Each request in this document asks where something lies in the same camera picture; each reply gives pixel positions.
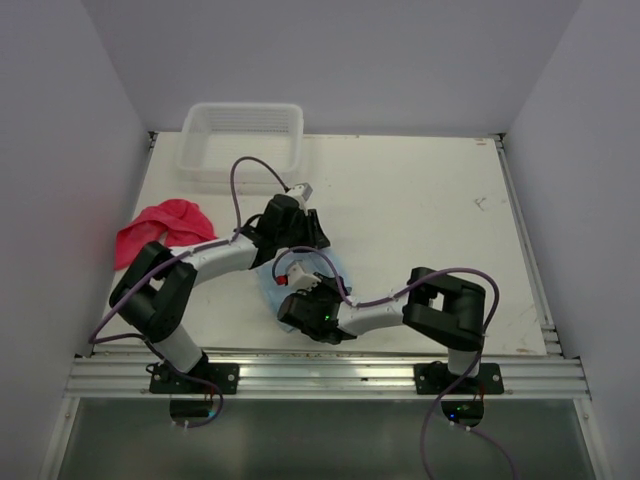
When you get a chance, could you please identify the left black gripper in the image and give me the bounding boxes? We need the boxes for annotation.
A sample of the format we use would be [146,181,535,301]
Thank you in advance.
[276,208,329,252]

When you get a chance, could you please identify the light blue towel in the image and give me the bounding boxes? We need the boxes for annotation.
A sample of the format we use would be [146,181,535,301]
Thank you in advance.
[255,248,352,314]

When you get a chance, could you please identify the red towel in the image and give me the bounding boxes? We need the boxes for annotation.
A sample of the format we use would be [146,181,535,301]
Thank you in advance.
[114,199,217,271]

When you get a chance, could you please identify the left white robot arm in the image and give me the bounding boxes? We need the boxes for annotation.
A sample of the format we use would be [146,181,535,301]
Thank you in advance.
[109,194,330,393]

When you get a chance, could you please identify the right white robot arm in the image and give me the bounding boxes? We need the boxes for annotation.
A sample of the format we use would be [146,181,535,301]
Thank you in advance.
[277,267,486,393]

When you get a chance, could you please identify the white plastic mesh basket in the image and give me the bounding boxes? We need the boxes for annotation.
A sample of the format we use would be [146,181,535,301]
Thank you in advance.
[175,102,304,184]

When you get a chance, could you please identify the red cable connector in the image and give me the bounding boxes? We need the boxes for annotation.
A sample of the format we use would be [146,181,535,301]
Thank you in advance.
[275,275,289,286]

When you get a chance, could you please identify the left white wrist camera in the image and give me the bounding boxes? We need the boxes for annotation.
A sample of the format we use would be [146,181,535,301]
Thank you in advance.
[287,182,313,202]

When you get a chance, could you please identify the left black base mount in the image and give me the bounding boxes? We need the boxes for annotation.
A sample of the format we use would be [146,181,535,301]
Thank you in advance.
[145,358,240,395]

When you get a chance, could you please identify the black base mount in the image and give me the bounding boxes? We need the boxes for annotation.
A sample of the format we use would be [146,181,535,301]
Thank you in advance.
[413,361,505,395]
[145,358,240,395]

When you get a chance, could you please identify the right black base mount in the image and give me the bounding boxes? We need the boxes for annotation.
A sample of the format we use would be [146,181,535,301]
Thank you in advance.
[413,361,505,395]

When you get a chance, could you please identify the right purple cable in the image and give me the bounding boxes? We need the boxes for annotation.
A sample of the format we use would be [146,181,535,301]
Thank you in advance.
[272,247,519,480]

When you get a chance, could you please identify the purple cable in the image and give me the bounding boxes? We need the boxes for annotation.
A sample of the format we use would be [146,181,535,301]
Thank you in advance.
[88,157,296,371]
[272,247,519,480]

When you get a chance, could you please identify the aluminium side rail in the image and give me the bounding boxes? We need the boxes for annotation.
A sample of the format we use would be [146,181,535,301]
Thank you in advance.
[493,134,564,358]

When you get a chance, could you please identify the aluminium front rail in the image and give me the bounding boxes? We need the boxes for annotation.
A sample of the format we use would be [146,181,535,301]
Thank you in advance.
[64,345,590,400]

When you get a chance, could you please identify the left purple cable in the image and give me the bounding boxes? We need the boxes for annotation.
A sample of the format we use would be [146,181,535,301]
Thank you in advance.
[88,157,296,371]

